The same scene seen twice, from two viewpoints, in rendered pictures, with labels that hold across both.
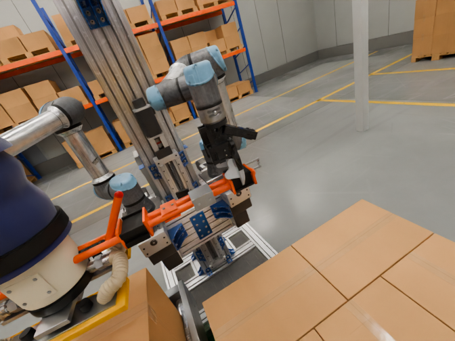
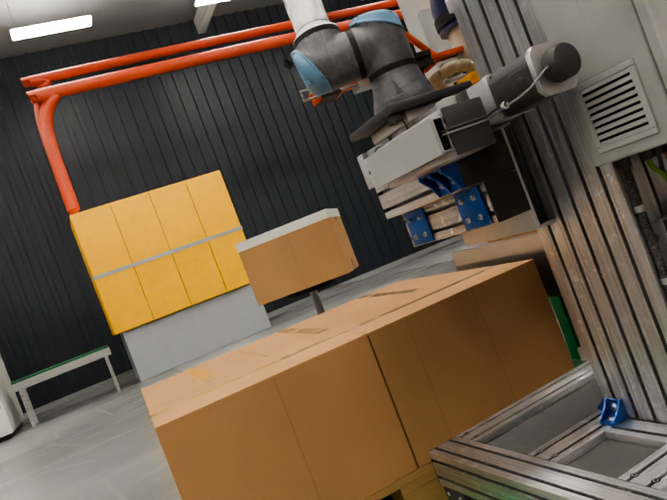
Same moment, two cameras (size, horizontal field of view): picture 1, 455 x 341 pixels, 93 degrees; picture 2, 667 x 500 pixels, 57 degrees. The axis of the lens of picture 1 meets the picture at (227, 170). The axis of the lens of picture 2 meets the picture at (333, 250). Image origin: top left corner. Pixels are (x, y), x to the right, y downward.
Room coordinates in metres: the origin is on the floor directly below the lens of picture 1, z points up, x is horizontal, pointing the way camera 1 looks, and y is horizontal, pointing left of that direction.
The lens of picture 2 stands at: (2.60, -0.36, 0.80)
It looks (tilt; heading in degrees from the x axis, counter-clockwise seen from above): 0 degrees down; 175
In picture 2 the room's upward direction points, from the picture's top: 21 degrees counter-clockwise
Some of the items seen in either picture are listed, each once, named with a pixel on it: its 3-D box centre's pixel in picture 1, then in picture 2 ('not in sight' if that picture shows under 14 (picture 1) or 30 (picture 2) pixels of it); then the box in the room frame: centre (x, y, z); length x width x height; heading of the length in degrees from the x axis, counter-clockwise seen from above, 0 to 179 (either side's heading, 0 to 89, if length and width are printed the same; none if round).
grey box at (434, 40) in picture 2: not in sight; (445, 35); (-0.53, 0.86, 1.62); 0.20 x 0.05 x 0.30; 105
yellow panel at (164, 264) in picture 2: not in sight; (175, 275); (-6.81, -1.91, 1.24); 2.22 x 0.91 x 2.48; 108
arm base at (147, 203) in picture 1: (137, 205); not in sight; (1.03, 0.52, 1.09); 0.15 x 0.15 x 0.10
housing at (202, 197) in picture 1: (202, 197); (363, 82); (0.59, 0.11, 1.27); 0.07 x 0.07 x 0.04; 13
